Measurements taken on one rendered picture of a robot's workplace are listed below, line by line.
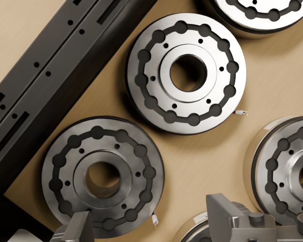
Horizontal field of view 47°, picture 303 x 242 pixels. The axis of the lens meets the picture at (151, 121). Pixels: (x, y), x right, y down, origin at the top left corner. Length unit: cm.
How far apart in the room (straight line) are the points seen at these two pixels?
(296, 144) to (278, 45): 9
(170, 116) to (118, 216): 9
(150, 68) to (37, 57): 10
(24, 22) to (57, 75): 12
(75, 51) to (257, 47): 18
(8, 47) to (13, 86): 11
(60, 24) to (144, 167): 13
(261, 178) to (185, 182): 7
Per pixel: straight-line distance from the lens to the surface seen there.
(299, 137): 33
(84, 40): 22
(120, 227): 30
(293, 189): 32
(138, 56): 29
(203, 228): 31
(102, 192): 31
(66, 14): 23
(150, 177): 30
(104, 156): 28
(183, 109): 29
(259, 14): 32
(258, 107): 34
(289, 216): 33
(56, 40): 22
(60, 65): 22
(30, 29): 33
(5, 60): 34
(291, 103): 35
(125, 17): 25
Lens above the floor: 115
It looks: 85 degrees down
